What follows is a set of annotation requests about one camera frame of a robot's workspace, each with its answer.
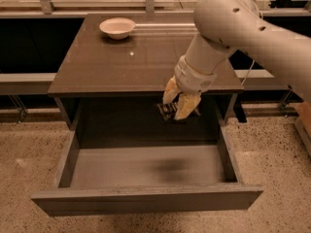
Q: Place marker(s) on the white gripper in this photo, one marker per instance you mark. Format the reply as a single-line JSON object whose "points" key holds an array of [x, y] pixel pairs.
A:
{"points": [[192, 78]]}

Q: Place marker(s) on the black rxbar chocolate wrapper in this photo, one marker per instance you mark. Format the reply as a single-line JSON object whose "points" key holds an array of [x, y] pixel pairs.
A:
{"points": [[168, 112]]}

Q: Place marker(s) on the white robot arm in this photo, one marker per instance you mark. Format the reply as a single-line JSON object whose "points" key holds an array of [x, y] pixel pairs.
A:
{"points": [[225, 26]]}

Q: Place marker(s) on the grey cabinet with glossy top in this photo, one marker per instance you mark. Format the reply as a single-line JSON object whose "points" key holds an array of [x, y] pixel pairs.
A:
{"points": [[124, 79]]}

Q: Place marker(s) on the open grey top drawer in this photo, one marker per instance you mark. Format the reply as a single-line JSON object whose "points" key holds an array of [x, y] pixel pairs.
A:
{"points": [[124, 158]]}

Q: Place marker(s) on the white paper bowl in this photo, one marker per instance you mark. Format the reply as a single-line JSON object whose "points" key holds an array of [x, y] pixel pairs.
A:
{"points": [[117, 28]]}

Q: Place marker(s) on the metal railing frame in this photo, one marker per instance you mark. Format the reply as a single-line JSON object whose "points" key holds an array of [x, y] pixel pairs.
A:
{"points": [[97, 4]]}

